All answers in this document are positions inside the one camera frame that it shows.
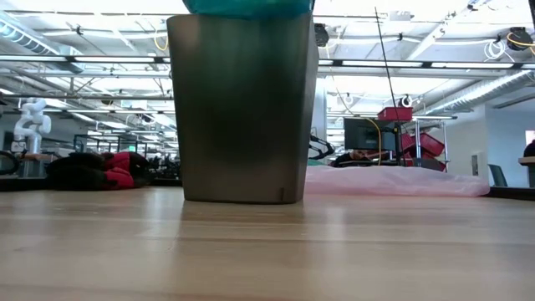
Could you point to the grey plastic trash bin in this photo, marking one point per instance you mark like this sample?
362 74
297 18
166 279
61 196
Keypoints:
242 125

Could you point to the pink plastic trash bag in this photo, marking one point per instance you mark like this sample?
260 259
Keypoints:
397 182

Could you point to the teal plastic trash bag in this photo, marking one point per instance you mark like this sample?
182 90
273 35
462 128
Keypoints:
251 8

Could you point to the background black robot arm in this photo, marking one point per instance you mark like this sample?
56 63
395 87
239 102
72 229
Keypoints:
322 147

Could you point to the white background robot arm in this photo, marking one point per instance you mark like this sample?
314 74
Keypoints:
31 125

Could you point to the white round column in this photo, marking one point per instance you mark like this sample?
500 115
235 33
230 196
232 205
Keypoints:
321 113

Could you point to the person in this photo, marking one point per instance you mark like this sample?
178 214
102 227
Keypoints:
530 149
353 158

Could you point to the black monitor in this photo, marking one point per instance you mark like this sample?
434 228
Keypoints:
363 134

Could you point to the red and black cloth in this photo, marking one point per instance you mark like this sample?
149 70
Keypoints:
119 177

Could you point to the metal shelf rack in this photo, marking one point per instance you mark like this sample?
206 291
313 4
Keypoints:
418 134

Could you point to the tilted red storage bin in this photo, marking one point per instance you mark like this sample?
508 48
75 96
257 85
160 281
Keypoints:
424 144

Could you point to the dark storage bin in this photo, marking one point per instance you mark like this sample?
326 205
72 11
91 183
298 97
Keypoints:
430 164

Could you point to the black workstation frames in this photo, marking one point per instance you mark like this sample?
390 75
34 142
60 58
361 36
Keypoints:
96 140

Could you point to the teal chair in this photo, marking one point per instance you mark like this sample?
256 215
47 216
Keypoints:
497 175

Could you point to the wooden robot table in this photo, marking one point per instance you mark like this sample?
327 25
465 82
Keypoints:
35 157

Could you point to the wooden desk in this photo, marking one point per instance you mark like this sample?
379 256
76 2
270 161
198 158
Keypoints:
527 163

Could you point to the black aluminium table frame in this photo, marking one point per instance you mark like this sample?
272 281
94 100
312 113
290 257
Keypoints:
167 182

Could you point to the small wall box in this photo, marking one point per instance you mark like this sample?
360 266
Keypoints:
475 166

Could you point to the pale wall screen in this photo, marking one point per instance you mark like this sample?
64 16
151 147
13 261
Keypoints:
530 136

